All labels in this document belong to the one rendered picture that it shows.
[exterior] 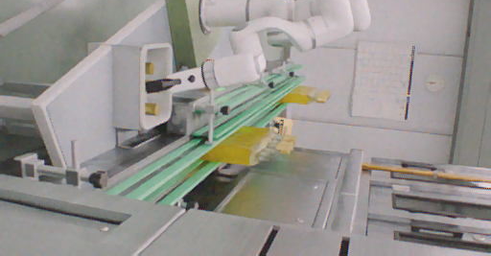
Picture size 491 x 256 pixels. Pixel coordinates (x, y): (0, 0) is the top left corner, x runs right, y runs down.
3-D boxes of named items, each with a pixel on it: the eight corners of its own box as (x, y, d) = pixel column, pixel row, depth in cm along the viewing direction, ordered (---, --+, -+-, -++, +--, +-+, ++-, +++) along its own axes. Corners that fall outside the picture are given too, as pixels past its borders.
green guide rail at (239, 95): (193, 112, 139) (218, 114, 137) (193, 108, 139) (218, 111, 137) (294, 65, 304) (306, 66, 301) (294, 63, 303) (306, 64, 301)
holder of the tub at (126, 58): (113, 147, 122) (139, 150, 120) (112, 44, 116) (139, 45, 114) (144, 132, 138) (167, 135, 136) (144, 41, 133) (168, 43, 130)
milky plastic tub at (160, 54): (114, 128, 121) (143, 131, 118) (113, 43, 116) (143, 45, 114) (145, 116, 137) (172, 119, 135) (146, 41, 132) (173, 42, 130)
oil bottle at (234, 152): (193, 158, 144) (258, 167, 138) (193, 141, 143) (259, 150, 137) (199, 153, 149) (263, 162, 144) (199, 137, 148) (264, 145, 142)
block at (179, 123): (165, 134, 138) (186, 136, 136) (165, 104, 136) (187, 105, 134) (170, 131, 141) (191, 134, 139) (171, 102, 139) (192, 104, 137)
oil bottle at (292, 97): (273, 102, 253) (324, 106, 246) (274, 91, 252) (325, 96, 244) (275, 100, 258) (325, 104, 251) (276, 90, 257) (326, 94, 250)
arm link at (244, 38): (307, 44, 128) (237, 70, 127) (295, 1, 122) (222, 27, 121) (317, 53, 121) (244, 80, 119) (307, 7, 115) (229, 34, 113)
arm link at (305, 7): (339, -5, 144) (337, 46, 145) (278, 3, 160) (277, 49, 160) (323, -11, 137) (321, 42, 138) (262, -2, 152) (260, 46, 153)
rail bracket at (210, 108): (186, 142, 136) (225, 148, 133) (187, 87, 133) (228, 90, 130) (190, 140, 139) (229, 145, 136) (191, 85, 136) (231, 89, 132)
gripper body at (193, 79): (208, 90, 113) (168, 98, 116) (221, 86, 123) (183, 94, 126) (201, 60, 112) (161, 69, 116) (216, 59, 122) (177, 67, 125)
